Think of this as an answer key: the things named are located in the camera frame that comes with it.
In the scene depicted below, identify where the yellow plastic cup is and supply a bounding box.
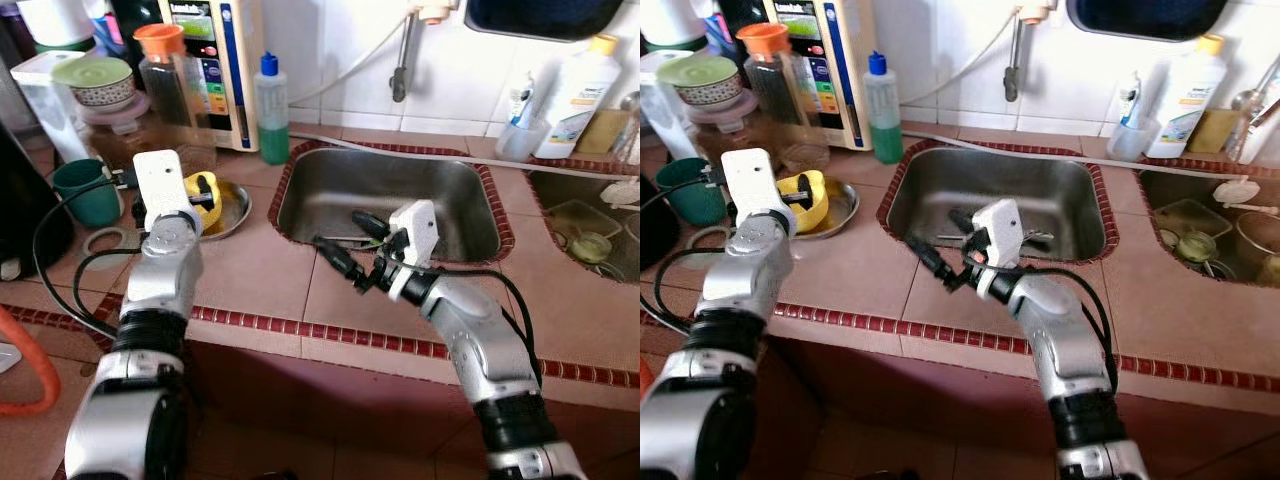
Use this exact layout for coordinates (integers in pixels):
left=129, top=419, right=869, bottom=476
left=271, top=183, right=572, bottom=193
left=184, top=170, right=224, bottom=237
left=777, top=169, right=830, bottom=234

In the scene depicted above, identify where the round steel plate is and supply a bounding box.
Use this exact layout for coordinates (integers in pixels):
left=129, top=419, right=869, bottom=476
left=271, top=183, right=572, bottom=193
left=790, top=177, right=862, bottom=242
left=190, top=178, right=254, bottom=243

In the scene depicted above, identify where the steel kitchen sink basin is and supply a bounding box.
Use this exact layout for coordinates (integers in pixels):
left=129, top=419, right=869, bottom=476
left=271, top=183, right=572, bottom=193
left=524, top=165, right=641, bottom=288
left=268, top=140, right=517, bottom=266
left=1133, top=160, right=1280, bottom=291
left=877, top=139, right=1121, bottom=264

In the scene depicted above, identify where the pink kitchen counter cabinet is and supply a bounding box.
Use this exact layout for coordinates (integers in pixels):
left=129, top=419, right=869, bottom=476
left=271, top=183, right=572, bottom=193
left=760, top=335, right=1280, bottom=480
left=50, top=335, right=641, bottom=480

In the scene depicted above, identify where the white plastic pipe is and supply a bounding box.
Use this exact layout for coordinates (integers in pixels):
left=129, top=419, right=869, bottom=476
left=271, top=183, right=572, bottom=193
left=903, top=128, right=1143, bottom=173
left=288, top=128, right=641, bottom=178

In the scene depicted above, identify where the green liquid bottle blue cap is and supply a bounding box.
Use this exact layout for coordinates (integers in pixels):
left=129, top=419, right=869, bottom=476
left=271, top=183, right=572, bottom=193
left=862, top=50, right=905, bottom=166
left=252, top=52, right=292, bottom=167

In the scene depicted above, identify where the clear jar purple lid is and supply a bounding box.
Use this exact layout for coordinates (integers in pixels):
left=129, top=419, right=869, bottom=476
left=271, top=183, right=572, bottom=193
left=685, top=92, right=761, bottom=166
left=75, top=93, right=153, bottom=171

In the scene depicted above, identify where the green mug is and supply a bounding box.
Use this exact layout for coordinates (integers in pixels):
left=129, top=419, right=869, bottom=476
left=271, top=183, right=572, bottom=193
left=655, top=156, right=728, bottom=229
left=52, top=158, right=124, bottom=230

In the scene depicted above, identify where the clear jar orange lid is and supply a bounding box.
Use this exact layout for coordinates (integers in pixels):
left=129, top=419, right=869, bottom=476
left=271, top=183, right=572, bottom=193
left=736, top=21, right=803, bottom=129
left=132, top=22, right=198, bottom=129

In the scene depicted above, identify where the cream blue water ioniser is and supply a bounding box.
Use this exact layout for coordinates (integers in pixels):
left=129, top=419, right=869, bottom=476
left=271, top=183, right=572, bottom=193
left=765, top=0, right=873, bottom=153
left=158, top=0, right=265, bottom=153

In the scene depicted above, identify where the black kettle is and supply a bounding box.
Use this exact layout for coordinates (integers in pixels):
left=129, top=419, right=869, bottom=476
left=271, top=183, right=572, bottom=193
left=640, top=172, right=685, bottom=273
left=0, top=118, right=78, bottom=283

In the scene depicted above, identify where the patterned bowl green lid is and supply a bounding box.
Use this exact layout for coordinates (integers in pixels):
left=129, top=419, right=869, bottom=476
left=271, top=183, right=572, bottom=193
left=50, top=56, right=137, bottom=111
left=654, top=54, right=745, bottom=111

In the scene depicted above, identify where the clear holder cup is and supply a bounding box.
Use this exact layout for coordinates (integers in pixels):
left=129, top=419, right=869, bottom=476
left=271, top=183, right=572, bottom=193
left=1107, top=118, right=1156, bottom=163
left=497, top=115, right=549, bottom=163

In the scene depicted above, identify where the white plastic container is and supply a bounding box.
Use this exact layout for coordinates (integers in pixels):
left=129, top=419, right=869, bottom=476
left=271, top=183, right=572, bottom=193
left=8, top=50, right=93, bottom=164
left=640, top=50, right=691, bottom=161

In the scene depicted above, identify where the white blue tube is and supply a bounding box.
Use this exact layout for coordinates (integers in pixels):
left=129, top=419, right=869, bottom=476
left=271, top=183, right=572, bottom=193
left=1117, top=70, right=1144, bottom=129
left=508, top=72, right=536, bottom=129

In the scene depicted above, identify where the clear food container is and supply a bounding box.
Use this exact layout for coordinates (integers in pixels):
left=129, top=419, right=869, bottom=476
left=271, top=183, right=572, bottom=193
left=547, top=198, right=623, bottom=263
left=1150, top=197, right=1226, bottom=276

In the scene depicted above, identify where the small glass bowl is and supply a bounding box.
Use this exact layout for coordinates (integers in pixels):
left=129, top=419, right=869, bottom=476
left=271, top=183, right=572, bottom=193
left=570, top=231, right=613, bottom=265
left=1175, top=230, right=1219, bottom=265

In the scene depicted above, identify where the yellow sponge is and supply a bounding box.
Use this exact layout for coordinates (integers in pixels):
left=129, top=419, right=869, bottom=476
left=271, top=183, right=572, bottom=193
left=1186, top=107, right=1243, bottom=157
left=574, top=107, right=633, bottom=157

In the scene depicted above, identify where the white plastic jug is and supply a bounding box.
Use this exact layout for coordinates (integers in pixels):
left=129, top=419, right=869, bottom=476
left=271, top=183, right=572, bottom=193
left=640, top=0, right=708, bottom=53
left=15, top=0, right=98, bottom=53

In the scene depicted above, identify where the white soap bottle yellow cap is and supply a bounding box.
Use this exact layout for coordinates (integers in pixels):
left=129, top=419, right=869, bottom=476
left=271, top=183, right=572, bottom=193
left=1143, top=33, right=1229, bottom=161
left=533, top=33, right=624, bottom=161

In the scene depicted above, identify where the black hanging pan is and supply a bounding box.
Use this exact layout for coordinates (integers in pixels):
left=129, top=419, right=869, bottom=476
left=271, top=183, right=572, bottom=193
left=1064, top=0, right=1231, bottom=44
left=464, top=0, right=627, bottom=44

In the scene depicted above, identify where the steel pot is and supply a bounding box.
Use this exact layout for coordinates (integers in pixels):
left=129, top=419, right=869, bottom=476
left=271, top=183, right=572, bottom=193
left=1233, top=210, right=1280, bottom=288

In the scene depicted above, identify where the steel ladle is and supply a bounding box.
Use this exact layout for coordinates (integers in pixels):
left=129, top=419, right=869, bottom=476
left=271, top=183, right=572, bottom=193
left=1228, top=85, right=1280, bottom=166

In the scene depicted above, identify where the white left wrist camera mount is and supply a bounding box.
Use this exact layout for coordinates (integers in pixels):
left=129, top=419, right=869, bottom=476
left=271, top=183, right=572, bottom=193
left=132, top=149, right=193, bottom=233
left=720, top=148, right=789, bottom=233

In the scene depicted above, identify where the white tape ring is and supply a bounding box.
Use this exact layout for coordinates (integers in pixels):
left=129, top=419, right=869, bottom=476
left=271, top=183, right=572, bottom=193
left=82, top=226, right=133, bottom=258

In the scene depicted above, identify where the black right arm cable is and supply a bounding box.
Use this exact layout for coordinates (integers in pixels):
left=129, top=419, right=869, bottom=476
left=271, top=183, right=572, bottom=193
left=375, top=255, right=546, bottom=386
left=965, top=255, right=1121, bottom=393

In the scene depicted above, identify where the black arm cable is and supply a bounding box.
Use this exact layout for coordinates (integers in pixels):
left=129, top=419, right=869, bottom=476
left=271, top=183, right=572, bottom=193
left=965, top=255, right=1121, bottom=393
left=640, top=170, right=726, bottom=336
left=30, top=172, right=146, bottom=343
left=375, top=255, right=546, bottom=386

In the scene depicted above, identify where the white water hose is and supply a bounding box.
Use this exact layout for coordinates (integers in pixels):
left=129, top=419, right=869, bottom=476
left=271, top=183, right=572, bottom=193
left=898, top=12, right=1021, bottom=107
left=288, top=12, right=413, bottom=107

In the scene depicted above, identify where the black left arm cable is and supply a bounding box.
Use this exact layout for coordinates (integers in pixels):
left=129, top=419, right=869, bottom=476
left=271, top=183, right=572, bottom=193
left=640, top=170, right=726, bottom=336
left=30, top=172, right=146, bottom=343

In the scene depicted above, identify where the steel wall faucet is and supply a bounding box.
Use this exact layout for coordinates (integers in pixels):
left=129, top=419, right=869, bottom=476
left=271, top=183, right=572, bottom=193
left=1002, top=0, right=1063, bottom=104
left=389, top=0, right=461, bottom=104

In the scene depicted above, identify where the orange hose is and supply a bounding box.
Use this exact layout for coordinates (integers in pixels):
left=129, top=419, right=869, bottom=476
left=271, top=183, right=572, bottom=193
left=0, top=303, right=63, bottom=418

